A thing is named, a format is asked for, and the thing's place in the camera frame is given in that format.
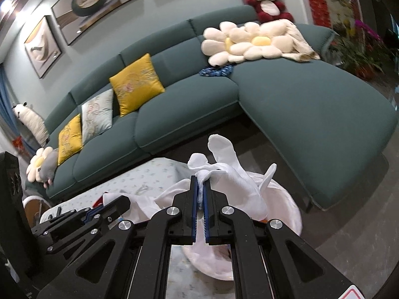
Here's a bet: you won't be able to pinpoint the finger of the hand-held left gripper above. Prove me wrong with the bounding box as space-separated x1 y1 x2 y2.
30 213 113 256
56 195 131 225

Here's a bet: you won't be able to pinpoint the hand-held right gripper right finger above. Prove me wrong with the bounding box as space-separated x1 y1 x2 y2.
204 177 368 299

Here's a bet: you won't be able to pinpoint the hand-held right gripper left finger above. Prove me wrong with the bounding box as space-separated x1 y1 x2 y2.
37 176 200 299

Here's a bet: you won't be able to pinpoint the white sock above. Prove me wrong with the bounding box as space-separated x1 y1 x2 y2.
187 134 278 222

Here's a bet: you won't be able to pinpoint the waste bin with white bag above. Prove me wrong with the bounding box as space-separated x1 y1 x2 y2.
125 171 304 282

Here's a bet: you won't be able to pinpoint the red and white paper cup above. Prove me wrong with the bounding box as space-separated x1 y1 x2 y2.
94 192 120 208

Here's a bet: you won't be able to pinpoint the floral print tablecloth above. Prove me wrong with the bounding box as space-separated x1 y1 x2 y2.
40 157 195 225

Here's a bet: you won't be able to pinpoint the cream flower cushion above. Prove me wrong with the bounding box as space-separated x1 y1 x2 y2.
231 22 292 60
26 146 55 183
201 21 250 67

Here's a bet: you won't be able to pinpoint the grey plush animal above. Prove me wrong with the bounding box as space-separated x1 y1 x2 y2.
37 149 60 189

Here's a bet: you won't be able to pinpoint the white panda plush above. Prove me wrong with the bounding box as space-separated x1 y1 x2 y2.
12 101 50 148

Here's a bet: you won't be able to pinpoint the small yellow embroidered pillow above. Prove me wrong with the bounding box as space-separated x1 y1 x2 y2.
58 114 83 166

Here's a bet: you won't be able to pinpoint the grey embroidered pillow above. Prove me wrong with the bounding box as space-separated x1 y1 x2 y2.
81 89 114 144

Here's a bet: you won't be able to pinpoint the large yellow embroidered pillow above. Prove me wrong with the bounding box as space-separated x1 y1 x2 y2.
109 53 166 117

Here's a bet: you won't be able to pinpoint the teal green sectional sofa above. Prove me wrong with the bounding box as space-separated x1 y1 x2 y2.
25 4 398 211

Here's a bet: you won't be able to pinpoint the blue patterned cloth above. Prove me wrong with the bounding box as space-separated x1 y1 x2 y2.
199 63 235 78

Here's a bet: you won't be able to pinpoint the small framed abstract painting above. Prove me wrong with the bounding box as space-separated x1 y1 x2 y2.
24 15 63 78

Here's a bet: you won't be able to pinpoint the beige blanket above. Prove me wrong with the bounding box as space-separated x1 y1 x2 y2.
262 19 321 63

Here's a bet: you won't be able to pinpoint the wide framed abstract painting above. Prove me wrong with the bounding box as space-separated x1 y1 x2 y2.
51 0 144 46

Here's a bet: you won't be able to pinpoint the potted flowering plants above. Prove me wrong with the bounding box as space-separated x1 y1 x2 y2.
329 19 395 81

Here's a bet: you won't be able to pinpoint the red and white plush bear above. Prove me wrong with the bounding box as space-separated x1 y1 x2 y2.
242 0 295 24

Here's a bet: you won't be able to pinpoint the red patterned wall hanging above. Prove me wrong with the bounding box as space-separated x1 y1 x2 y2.
300 0 357 28

